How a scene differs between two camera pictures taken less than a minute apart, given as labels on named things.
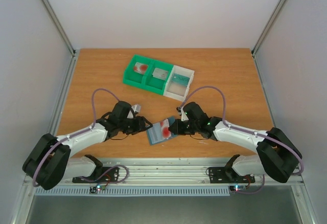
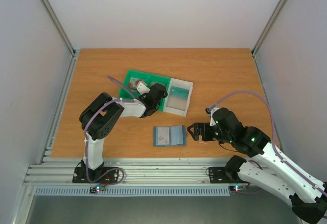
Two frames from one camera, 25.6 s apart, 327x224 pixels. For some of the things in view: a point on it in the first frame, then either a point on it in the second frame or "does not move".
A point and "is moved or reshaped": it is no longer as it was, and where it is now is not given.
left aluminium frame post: (52, 16) does not move
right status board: (237, 187) does not move
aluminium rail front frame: (172, 171) does not move
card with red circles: (140, 68) → (133, 82)
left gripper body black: (130, 128) → (156, 106)
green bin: (153, 84) → (165, 81)
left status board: (94, 189) does not move
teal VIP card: (181, 80) → (180, 92)
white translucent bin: (178, 83) is moved or reshaped
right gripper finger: (175, 124) → (193, 128)
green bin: (137, 71) → (126, 93)
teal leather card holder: (155, 135) → (169, 136)
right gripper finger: (173, 128) → (194, 131)
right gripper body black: (179, 127) → (201, 131)
